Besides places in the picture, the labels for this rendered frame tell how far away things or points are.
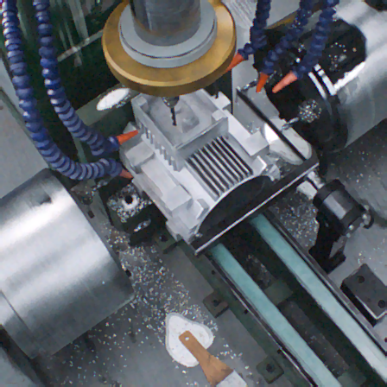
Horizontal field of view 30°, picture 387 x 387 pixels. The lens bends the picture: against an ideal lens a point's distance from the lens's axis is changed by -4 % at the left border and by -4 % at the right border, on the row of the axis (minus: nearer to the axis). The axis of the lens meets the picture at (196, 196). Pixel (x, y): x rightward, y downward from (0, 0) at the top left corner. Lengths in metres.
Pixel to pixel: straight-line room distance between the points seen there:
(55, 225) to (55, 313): 0.13
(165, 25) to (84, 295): 0.41
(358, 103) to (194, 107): 0.27
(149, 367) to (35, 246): 0.39
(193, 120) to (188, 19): 0.26
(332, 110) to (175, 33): 0.38
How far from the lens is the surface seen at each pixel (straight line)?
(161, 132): 1.12
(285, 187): 1.20
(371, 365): 1.24
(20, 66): 0.88
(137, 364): 1.35
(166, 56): 0.94
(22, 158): 1.56
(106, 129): 1.18
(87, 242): 1.05
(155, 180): 1.17
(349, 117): 1.21
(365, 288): 1.33
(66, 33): 1.18
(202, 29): 0.96
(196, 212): 1.12
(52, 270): 1.05
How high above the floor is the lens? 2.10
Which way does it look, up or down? 63 degrees down
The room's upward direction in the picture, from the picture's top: 7 degrees counter-clockwise
